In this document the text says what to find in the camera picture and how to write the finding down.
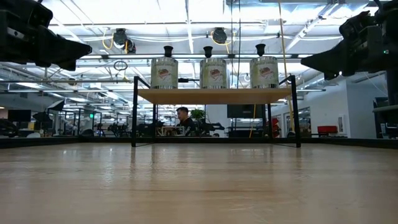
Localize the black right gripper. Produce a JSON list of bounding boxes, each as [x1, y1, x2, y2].
[[300, 12, 383, 81]]

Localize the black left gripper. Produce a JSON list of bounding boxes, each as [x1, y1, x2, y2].
[[0, 0, 93, 72]]

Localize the glass jar candle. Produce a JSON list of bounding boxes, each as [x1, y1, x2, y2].
[[199, 57, 228, 90], [249, 55, 279, 89], [150, 57, 179, 90]]

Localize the red seat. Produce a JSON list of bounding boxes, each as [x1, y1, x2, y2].
[[317, 125, 339, 135]]

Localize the black computer screen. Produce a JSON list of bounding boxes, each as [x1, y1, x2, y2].
[[7, 109, 32, 123]]

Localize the wooden shelf with black legs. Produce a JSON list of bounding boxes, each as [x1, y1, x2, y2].
[[130, 74, 302, 149]]

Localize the person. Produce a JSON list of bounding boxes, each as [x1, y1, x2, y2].
[[175, 106, 197, 137]]

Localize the green potted plant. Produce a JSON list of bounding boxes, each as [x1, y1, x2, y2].
[[190, 108, 206, 122]]

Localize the black ceiling cable reel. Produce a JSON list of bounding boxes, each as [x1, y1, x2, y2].
[[112, 28, 128, 47], [213, 27, 228, 44]]

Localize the hanging yellow cable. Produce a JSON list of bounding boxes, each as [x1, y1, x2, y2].
[[278, 2, 295, 133]]

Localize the black aluminium table frame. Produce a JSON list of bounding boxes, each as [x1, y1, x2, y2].
[[0, 136, 398, 149]]

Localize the black wall screen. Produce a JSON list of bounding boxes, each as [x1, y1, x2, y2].
[[226, 104, 264, 119]]

